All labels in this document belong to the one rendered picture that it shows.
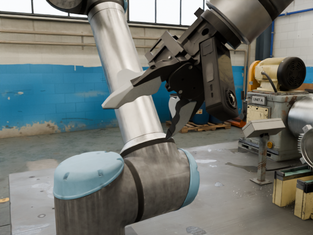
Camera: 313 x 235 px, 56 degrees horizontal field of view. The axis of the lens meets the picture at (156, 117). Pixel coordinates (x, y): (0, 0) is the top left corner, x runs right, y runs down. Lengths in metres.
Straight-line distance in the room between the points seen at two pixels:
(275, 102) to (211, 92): 1.34
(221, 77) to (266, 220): 0.78
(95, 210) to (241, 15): 0.44
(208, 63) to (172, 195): 0.38
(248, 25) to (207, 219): 0.77
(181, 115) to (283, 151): 1.30
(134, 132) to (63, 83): 5.50
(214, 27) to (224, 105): 0.11
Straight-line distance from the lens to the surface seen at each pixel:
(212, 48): 0.41
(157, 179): 0.67
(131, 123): 0.74
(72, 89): 6.24
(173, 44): 0.44
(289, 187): 1.22
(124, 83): 0.43
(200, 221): 1.05
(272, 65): 1.85
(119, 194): 0.63
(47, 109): 6.20
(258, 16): 0.42
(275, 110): 1.71
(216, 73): 0.39
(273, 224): 1.09
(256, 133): 1.32
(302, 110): 1.62
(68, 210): 0.63
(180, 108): 0.47
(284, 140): 1.73
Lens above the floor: 1.31
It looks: 10 degrees down
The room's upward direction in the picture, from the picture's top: straight up
